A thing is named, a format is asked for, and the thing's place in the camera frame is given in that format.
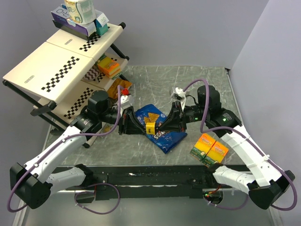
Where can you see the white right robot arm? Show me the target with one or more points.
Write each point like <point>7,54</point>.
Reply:
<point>266,182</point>

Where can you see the purple zigzag cloth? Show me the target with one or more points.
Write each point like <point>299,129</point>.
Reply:
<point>91,74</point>

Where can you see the yellow padlock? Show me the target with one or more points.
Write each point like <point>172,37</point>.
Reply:
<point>150,128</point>

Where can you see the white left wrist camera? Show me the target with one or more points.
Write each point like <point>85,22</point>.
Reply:
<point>126,100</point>

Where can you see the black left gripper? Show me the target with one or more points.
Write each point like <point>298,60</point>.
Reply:
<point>129,123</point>

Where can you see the orange sponge pack on shelf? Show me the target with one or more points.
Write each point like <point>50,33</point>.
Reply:
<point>109,67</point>

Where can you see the purple tissue box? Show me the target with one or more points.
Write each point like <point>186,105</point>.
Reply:
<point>61,16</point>

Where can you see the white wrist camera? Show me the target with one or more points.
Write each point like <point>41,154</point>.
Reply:
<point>178,94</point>
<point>126,100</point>

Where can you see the teal small box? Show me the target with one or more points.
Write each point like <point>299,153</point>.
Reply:
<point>101,23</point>

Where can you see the blue Doritos chip bag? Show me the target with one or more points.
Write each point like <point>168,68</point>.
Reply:
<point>166,141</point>

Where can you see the brass padlock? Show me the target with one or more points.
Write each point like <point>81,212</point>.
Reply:
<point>106,128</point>

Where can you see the right yellow sponge pack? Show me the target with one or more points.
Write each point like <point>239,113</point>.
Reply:
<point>216,154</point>

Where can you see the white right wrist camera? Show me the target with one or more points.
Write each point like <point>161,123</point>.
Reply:
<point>178,94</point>

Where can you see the yellow sponge pack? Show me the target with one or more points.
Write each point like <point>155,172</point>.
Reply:
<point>202,147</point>
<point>216,154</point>

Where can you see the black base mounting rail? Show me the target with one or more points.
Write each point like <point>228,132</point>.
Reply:
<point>151,181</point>

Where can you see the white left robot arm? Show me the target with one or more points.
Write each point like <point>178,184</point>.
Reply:
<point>34,182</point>

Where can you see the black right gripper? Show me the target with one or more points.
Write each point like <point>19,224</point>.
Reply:
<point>172,123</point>

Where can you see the left yellow sponge pack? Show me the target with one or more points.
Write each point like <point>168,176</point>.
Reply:
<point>202,147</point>

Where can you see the beige checkered shelf rack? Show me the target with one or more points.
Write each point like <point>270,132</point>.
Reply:
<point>52,76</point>

